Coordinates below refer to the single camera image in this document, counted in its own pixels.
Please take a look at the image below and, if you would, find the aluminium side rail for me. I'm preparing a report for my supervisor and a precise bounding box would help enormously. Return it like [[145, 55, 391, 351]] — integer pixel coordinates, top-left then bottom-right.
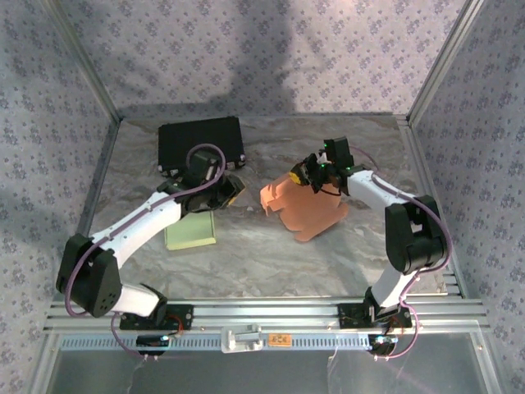
[[55, 118, 124, 303], [395, 116, 467, 299]]

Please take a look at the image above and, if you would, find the aluminium frame post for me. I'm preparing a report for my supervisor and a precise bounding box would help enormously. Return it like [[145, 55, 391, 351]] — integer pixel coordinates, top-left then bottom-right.
[[407, 0, 486, 124], [43, 0, 125, 122]]

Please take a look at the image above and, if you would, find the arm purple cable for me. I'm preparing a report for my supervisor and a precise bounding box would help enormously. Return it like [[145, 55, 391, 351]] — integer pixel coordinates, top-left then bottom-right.
[[65, 142, 226, 363], [348, 146, 452, 363]]

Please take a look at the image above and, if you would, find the aluminium mounting rail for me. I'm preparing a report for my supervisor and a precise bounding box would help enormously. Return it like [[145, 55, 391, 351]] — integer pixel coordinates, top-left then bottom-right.
[[43, 299, 491, 334]]

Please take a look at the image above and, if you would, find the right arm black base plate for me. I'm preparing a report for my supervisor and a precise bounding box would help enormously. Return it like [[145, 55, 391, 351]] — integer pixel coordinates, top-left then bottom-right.
[[336, 302, 413, 329]]

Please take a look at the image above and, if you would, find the black hard case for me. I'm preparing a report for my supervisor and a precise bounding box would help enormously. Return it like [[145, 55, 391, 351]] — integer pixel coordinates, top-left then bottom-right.
[[157, 117, 247, 173]]

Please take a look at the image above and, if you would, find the light green box lid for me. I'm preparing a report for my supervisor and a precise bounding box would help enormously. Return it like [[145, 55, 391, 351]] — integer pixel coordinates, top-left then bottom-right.
[[163, 208, 217, 250]]

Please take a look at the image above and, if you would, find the white plastic clamp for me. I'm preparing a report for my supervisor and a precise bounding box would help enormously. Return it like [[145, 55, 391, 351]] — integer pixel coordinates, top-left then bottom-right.
[[220, 323, 264, 354]]

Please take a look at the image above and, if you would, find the grey slotted cable duct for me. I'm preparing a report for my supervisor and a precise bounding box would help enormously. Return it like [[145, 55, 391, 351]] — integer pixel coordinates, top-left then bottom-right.
[[59, 332, 382, 352]]

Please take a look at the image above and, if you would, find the brown cardboard box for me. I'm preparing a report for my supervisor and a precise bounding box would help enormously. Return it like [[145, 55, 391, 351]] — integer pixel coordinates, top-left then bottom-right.
[[258, 171, 349, 244]]

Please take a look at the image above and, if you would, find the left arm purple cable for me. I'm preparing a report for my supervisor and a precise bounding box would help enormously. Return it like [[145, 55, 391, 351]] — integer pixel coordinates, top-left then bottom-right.
[[65, 142, 226, 363]]

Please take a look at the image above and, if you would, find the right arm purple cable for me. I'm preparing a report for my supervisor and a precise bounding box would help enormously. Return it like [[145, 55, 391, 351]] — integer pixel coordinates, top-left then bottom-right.
[[348, 146, 452, 363]]

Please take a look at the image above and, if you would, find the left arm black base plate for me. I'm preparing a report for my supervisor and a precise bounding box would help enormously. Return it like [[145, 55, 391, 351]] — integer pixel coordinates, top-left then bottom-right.
[[118, 304, 194, 332]]

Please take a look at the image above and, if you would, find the grey metal base panel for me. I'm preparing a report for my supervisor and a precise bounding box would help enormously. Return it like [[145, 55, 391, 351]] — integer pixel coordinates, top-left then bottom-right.
[[30, 334, 504, 394]]

